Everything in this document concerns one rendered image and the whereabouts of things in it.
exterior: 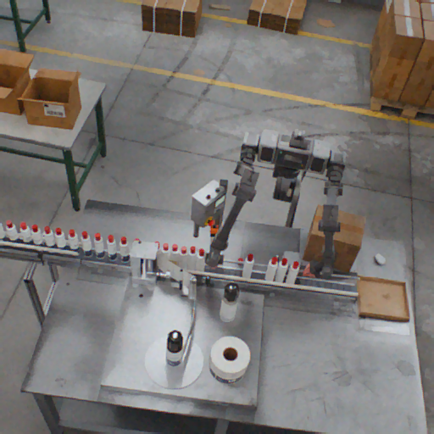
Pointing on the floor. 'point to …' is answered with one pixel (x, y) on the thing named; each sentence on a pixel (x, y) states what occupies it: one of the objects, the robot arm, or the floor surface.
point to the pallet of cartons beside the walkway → (403, 58)
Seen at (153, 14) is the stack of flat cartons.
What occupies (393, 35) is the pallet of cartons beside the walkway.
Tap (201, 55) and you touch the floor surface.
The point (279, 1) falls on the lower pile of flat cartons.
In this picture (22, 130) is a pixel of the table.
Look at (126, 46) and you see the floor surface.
